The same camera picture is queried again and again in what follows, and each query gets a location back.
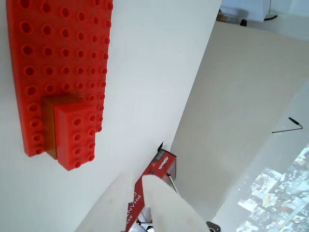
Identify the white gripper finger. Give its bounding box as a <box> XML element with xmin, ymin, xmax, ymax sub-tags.
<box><xmin>141</xmin><ymin>174</ymin><xmax>211</xmax><ymax>232</ymax></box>
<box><xmin>74</xmin><ymin>172</ymin><xmax>143</xmax><ymax>232</ymax></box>

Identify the red lego brick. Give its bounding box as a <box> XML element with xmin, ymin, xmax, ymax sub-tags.
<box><xmin>53</xmin><ymin>101</ymin><xmax>98</xmax><ymax>172</ymax></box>

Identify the brown lego brick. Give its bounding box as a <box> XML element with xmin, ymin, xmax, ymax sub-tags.
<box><xmin>40</xmin><ymin>95</ymin><xmax>84</xmax><ymax>160</ymax></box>

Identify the red lego baseplate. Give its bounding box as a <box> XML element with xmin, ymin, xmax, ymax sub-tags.
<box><xmin>6</xmin><ymin>0</ymin><xmax>113</xmax><ymax>158</ymax></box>

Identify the silver metal tripod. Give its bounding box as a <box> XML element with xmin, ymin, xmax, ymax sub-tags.
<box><xmin>136</xmin><ymin>173</ymin><xmax>181</xmax><ymax>230</ymax></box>

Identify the red ASRock cardboard box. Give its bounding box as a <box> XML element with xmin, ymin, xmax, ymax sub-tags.
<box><xmin>124</xmin><ymin>141</ymin><xmax>178</xmax><ymax>232</ymax></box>

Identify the black round stand foot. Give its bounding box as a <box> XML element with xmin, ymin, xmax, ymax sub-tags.
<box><xmin>206</xmin><ymin>221</ymin><xmax>222</xmax><ymax>232</ymax></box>

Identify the photo collage screen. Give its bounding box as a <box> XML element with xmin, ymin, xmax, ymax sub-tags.
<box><xmin>238</xmin><ymin>145</ymin><xmax>309</xmax><ymax>232</ymax></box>

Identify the thin black bent rod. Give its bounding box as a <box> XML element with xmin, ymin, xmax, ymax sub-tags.
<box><xmin>271</xmin><ymin>117</ymin><xmax>303</xmax><ymax>134</ymax></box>

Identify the white plastic box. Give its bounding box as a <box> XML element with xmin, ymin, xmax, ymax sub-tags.
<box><xmin>245</xmin><ymin>0</ymin><xmax>271</xmax><ymax>21</ymax></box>

